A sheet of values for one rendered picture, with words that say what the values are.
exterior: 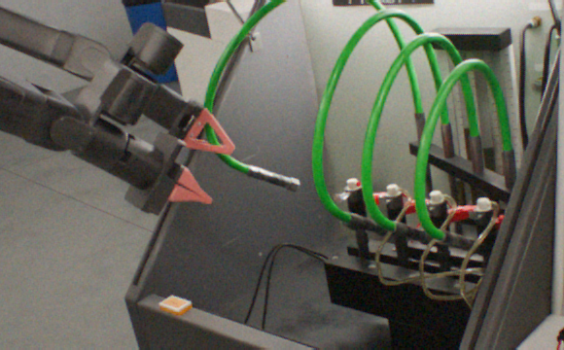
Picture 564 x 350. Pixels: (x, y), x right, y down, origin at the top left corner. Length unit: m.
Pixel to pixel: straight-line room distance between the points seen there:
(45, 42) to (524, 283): 0.78
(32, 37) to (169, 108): 0.24
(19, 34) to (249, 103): 0.48
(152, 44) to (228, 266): 0.51
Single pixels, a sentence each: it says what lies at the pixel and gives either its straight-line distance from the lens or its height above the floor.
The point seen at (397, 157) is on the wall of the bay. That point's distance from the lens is 1.68.
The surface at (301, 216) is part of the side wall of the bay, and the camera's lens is 1.76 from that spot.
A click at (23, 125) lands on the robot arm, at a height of 1.39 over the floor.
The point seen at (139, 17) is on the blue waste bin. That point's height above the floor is 0.61.
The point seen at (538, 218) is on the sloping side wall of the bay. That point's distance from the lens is 1.14.
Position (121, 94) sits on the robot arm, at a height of 1.38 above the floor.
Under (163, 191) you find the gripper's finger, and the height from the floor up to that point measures 1.25.
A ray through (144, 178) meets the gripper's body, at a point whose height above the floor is 1.27.
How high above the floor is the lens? 1.61
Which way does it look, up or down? 20 degrees down
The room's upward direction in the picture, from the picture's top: 12 degrees counter-clockwise
